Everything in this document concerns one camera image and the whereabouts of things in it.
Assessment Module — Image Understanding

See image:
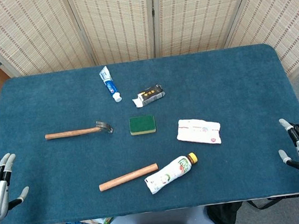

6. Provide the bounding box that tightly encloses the wooden handle claw hammer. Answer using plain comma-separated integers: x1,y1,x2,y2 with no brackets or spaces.
43,119,114,142

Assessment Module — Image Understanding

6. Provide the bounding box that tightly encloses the green yellow scouring sponge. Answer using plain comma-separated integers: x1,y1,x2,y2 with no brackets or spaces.
128,114,158,137

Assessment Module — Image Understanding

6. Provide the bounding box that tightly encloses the blue carpet table cover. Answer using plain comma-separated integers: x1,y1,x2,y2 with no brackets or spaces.
0,39,299,224

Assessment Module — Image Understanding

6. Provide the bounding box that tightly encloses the black bag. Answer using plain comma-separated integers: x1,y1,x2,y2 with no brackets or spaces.
205,197,276,224

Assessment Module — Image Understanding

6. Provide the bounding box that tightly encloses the pink white wet wipes pack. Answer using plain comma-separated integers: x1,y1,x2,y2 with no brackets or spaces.
174,114,223,150

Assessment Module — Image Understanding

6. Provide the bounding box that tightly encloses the wooden cylinder rod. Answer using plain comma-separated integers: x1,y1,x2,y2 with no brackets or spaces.
97,163,161,193

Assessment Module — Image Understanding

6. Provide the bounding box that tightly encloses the woven folding screen panel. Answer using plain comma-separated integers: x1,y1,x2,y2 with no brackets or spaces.
148,0,270,59
0,0,97,80
64,0,163,69
219,0,299,89

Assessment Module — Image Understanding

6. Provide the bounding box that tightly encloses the white labelled yellow cap bottle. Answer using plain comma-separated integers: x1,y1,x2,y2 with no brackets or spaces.
141,151,202,196

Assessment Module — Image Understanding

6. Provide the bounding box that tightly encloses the blue white toothpaste tube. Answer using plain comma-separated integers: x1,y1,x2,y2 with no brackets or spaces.
97,64,124,105

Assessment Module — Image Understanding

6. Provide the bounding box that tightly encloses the black white carton box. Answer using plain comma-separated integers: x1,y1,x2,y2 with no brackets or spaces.
130,82,168,110

